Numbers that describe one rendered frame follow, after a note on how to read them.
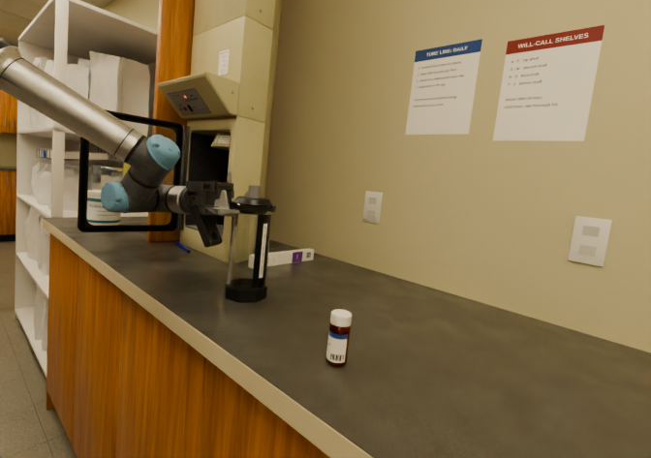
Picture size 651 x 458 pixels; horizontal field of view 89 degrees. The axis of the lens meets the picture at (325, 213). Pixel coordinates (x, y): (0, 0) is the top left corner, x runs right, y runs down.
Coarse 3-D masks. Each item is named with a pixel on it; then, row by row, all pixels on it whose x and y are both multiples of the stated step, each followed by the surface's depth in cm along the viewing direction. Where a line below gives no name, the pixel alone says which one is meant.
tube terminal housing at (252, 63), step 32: (224, 32) 108; (256, 32) 104; (192, 64) 121; (256, 64) 106; (256, 96) 108; (192, 128) 122; (224, 128) 108; (256, 128) 110; (256, 160) 112; (224, 224) 109; (224, 256) 109
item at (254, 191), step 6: (252, 186) 77; (258, 186) 78; (252, 192) 77; (258, 192) 78; (240, 198) 76; (246, 198) 75; (252, 198) 75; (258, 198) 77; (264, 198) 79; (252, 204) 74; (258, 204) 75; (264, 204) 76; (270, 204) 78
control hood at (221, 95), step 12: (204, 72) 95; (168, 84) 110; (180, 84) 105; (192, 84) 102; (204, 84) 98; (216, 84) 97; (228, 84) 100; (168, 96) 115; (204, 96) 102; (216, 96) 99; (228, 96) 100; (216, 108) 104; (228, 108) 101
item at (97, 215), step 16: (144, 128) 114; (160, 128) 118; (96, 160) 107; (112, 160) 110; (112, 176) 111; (96, 192) 108; (96, 208) 109; (96, 224) 110; (112, 224) 112; (128, 224) 115; (144, 224) 119; (160, 224) 122
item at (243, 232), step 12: (240, 204) 74; (240, 216) 75; (252, 216) 75; (240, 228) 75; (252, 228) 75; (240, 240) 75; (252, 240) 75; (240, 252) 76; (252, 252) 76; (228, 264) 79; (240, 264) 76; (252, 264) 76; (228, 276) 78; (240, 276) 76; (252, 276) 77; (240, 288) 76
